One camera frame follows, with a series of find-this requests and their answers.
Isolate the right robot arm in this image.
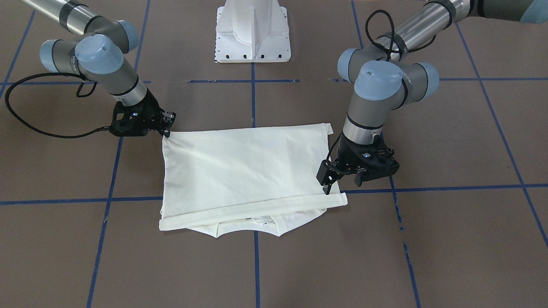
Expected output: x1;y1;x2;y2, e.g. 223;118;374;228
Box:
26;0;176;138

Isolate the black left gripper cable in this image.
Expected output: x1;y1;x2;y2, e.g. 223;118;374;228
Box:
365;9;437;62

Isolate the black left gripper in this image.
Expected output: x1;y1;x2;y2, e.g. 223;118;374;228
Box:
316;134;400;195

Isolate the cream long-sleeve shirt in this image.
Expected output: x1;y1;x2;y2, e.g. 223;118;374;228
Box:
159;123;348;238

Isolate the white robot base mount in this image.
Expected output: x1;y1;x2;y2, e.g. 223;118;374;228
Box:
214;0;292;64

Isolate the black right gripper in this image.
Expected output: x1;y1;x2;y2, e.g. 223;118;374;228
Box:
109;92;176;138

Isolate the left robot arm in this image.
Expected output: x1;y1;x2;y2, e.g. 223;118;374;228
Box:
317;0;547;194

